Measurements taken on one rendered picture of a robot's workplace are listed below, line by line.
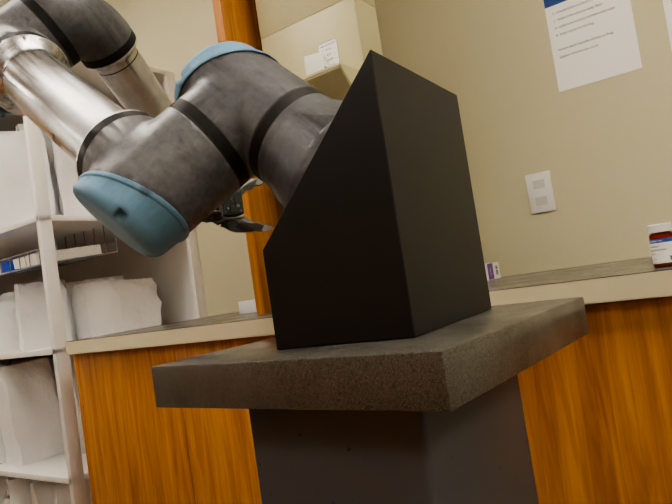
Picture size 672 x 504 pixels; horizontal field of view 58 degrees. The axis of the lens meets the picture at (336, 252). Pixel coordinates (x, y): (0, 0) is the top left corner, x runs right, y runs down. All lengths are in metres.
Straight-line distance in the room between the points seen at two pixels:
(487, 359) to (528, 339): 0.08
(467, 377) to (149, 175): 0.37
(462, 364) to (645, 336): 0.67
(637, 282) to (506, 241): 0.86
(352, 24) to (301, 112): 1.05
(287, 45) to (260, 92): 1.12
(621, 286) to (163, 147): 0.71
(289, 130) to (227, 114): 0.08
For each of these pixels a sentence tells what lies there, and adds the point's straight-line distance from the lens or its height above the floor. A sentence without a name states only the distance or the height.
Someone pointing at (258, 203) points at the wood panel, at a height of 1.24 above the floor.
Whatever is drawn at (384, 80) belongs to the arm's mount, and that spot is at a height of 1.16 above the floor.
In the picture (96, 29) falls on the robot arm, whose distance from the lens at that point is 1.02.
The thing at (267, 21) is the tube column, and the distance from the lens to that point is 1.83.
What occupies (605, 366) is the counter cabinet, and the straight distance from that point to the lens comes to 1.09.
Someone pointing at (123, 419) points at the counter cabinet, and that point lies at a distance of 1.88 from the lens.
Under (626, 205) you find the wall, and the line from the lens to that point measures 1.76.
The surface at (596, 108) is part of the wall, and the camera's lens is 1.80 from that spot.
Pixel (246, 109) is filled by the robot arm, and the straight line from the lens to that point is 0.64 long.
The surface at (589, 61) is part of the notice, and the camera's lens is 1.83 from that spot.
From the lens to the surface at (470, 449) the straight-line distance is 0.56.
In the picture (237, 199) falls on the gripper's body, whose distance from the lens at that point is 1.34.
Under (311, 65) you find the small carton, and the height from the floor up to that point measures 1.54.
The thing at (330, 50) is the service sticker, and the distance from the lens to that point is 1.67.
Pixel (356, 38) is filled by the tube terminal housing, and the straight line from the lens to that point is 1.63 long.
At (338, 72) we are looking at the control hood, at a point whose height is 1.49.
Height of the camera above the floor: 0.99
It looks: 3 degrees up
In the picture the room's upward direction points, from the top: 9 degrees counter-clockwise
